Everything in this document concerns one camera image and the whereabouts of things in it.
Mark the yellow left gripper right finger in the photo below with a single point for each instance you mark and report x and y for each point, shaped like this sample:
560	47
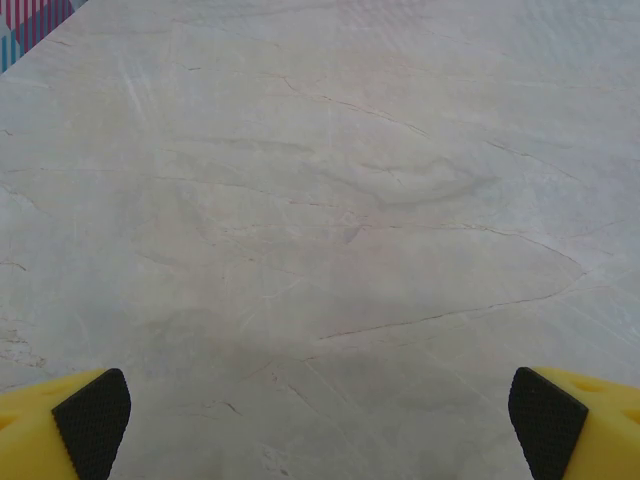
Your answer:
575	430

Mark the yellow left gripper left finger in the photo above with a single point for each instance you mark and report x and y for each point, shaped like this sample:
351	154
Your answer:
60	430

